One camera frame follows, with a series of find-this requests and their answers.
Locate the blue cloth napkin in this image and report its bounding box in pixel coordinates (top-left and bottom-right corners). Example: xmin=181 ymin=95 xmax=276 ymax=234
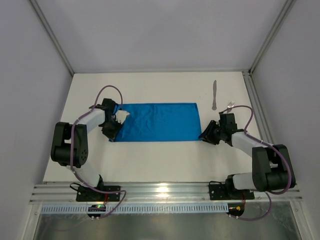
xmin=114 ymin=102 xmax=202 ymax=142

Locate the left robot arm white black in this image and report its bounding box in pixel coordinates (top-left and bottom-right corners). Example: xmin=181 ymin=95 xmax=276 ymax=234
xmin=50 ymin=98 xmax=130 ymax=202

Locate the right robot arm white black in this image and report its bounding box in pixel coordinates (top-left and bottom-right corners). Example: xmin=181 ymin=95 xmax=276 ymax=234
xmin=198 ymin=112 xmax=296 ymax=200

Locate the silver table knife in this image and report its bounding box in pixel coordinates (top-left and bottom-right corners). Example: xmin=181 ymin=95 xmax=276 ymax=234
xmin=211 ymin=80 xmax=217 ymax=111

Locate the silver fork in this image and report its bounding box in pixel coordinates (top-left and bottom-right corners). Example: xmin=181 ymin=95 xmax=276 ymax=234
xmin=227 ymin=101 xmax=235 ymax=110

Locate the right black connector box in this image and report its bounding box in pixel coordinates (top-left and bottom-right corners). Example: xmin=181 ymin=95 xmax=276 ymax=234
xmin=227 ymin=206 xmax=245 ymax=218

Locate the black connector box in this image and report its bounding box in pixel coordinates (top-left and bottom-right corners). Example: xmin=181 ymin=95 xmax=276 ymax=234
xmin=87 ymin=204 xmax=106 ymax=219
xmin=227 ymin=206 xmax=245 ymax=218

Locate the left black connector box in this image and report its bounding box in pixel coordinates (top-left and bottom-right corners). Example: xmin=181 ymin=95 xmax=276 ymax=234
xmin=87 ymin=204 xmax=106 ymax=219

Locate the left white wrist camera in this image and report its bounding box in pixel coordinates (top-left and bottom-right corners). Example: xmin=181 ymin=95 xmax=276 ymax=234
xmin=115 ymin=110 xmax=130 ymax=125

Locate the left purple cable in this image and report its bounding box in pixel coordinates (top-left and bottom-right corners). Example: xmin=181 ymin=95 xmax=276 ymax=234
xmin=69 ymin=85 xmax=128 ymax=221

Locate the right aluminium side rail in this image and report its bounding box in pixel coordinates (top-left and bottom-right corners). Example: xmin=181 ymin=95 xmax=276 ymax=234
xmin=242 ymin=70 xmax=274 ymax=144

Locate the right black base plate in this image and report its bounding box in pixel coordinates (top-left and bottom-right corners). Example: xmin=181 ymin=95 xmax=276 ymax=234
xmin=208 ymin=181 xmax=255 ymax=201

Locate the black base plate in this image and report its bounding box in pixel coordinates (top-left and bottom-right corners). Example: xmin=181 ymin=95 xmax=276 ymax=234
xmin=76 ymin=185 xmax=121 ymax=202
xmin=208 ymin=181 xmax=255 ymax=201

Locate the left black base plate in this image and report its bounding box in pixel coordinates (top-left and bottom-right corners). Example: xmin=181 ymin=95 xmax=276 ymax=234
xmin=76 ymin=185 xmax=121 ymax=202

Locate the slotted grey cable duct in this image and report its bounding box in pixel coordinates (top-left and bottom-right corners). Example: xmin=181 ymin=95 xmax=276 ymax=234
xmin=40 ymin=202 xmax=229 ymax=214

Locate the aluminium front rail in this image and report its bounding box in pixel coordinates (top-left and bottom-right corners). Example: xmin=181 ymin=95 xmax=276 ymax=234
xmin=28 ymin=181 xmax=303 ymax=204

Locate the left aluminium frame post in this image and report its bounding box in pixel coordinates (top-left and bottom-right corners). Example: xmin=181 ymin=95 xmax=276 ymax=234
xmin=28 ymin=0 xmax=75 ymax=77

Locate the aluminium frame post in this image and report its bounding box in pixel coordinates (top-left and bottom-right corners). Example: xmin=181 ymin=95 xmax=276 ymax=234
xmin=28 ymin=0 xmax=75 ymax=77
xmin=248 ymin=0 xmax=296 ymax=75

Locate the right aluminium frame post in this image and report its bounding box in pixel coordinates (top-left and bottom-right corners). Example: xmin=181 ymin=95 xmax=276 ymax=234
xmin=248 ymin=0 xmax=296 ymax=75

